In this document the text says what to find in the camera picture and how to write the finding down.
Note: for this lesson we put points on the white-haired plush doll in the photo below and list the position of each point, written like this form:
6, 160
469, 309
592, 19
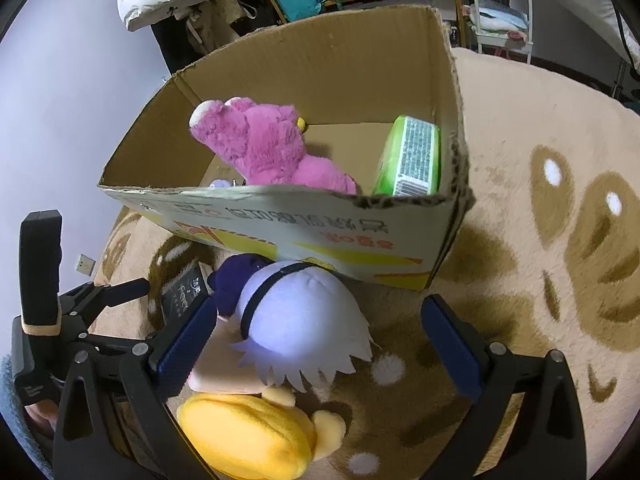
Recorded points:
295, 325

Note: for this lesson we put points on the person's left hand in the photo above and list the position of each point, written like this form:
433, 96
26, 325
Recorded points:
39, 417

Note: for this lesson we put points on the yellow plush toy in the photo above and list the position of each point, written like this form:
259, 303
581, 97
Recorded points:
240, 435

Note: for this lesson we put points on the beige hanging coat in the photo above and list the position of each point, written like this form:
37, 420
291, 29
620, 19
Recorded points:
215, 20

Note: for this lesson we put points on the white wall socket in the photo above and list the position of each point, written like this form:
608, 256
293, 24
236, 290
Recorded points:
85, 265

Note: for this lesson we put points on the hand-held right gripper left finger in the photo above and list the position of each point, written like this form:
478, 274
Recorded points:
185, 350

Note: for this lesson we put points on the cardboard box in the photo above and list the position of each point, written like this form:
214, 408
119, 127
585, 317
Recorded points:
320, 65

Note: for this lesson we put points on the white trolley cart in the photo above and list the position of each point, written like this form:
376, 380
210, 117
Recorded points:
500, 40

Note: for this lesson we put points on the dark hanging coats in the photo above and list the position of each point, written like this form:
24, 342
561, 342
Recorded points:
175, 45

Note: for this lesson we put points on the black printed packet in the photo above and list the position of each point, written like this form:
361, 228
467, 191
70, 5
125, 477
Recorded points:
177, 292

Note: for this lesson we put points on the cream recliner chair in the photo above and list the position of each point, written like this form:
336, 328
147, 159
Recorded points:
585, 0

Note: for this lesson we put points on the green tissue pack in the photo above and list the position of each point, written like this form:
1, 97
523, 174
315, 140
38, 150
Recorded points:
410, 155

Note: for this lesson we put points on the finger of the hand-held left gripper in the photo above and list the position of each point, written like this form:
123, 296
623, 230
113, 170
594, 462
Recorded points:
110, 291
115, 344

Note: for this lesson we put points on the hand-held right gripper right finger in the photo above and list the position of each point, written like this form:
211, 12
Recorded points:
450, 350

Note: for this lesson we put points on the light blue folded cloth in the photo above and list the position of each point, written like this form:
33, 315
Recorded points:
500, 15

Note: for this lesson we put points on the pink plush bear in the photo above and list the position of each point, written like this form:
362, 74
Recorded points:
265, 145

